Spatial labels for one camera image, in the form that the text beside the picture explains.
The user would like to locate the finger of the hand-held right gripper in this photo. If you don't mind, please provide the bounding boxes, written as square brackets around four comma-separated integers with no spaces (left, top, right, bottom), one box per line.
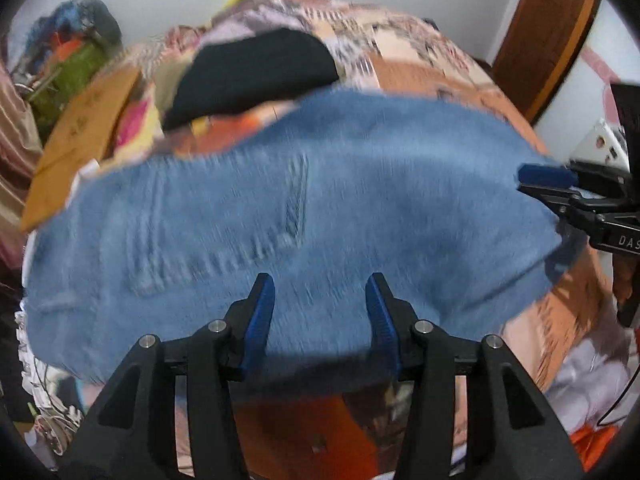
[519,185,603,233]
[517,159,632,198]

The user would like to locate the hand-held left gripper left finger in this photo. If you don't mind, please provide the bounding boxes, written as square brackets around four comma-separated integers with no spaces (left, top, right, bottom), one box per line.
[60,272,277,480]

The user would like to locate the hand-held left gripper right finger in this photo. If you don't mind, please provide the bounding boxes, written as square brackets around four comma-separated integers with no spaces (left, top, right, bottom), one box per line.
[365,272,586,480]

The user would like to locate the blue denim pants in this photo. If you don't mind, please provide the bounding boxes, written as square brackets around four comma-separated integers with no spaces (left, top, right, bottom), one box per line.
[22,87,566,401]

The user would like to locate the white device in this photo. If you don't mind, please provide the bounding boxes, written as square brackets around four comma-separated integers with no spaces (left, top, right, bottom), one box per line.
[570,119,628,166]

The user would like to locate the white wardrobe door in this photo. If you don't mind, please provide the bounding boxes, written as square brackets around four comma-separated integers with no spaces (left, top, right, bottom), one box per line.
[532,0,640,166]

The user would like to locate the pink heart ribbon sticker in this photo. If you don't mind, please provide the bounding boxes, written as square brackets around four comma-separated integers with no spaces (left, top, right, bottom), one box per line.
[580,42,623,111]

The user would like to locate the printed bedspread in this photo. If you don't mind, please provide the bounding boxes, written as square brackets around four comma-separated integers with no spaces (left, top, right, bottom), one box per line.
[20,0,621,480]

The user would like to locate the orange cloth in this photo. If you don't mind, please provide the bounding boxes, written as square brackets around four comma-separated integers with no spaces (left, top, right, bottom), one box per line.
[570,422,622,461]

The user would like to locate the white patterned cloth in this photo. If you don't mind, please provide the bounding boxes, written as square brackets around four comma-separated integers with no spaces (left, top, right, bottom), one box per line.
[17,300,87,443]

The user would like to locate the black cloth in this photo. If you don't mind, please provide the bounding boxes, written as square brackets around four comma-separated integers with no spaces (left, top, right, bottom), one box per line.
[162,29,341,131]

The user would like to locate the brown cardboard sheet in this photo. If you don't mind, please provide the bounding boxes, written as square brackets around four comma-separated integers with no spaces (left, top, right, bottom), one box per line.
[20,67,143,231]

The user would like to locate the striped brown cloth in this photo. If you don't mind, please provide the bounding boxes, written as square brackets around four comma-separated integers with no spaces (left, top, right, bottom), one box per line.
[0,60,45,261]

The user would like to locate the pile of colourful clothes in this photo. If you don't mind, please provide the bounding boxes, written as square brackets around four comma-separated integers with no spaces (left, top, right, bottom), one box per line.
[10,0,123,131]

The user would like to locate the wooden door frame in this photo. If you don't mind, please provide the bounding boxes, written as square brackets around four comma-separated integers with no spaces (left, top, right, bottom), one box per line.
[492,0,603,126]

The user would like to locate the black cable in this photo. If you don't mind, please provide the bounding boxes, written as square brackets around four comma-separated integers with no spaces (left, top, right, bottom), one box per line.
[597,355,638,427]

